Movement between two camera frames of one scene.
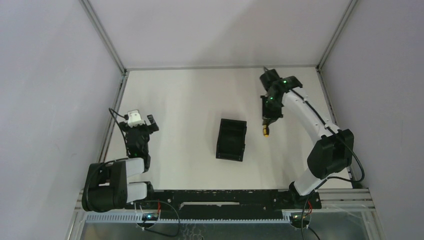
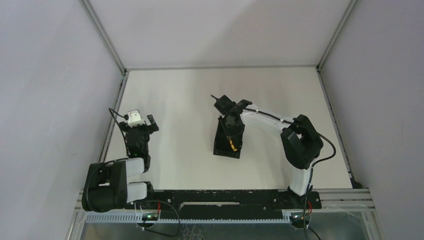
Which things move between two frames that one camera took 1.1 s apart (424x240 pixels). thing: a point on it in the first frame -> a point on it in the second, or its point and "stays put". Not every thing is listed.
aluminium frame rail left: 112,121 stays put
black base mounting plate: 225,203 stays put
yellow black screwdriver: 266,130 -> 232,146
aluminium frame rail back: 215,67 stays put
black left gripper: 140,129 stays put
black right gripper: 269,117 -> 233,132
